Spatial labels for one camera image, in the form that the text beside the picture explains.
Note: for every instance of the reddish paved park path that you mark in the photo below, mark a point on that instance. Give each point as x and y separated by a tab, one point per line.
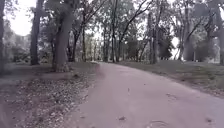
133	100

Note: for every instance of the shaded green grass verge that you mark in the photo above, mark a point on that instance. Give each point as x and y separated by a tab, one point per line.
193	73

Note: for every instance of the leaf-strewn grass verge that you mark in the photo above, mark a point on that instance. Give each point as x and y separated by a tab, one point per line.
36	96

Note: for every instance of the wood of tall trees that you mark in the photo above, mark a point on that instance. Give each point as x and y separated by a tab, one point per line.
140	30

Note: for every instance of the thick grey tree trunk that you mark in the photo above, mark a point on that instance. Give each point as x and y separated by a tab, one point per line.
62	43

